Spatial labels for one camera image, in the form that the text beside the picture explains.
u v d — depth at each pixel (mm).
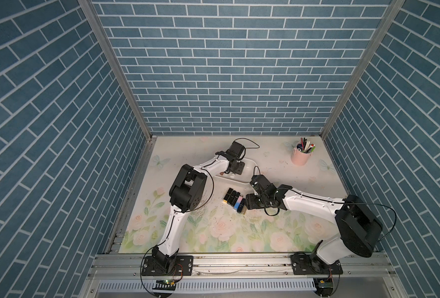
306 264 735
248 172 1010
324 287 733
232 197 915
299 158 1038
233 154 819
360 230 444
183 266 725
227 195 927
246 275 732
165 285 722
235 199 912
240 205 889
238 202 908
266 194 680
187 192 569
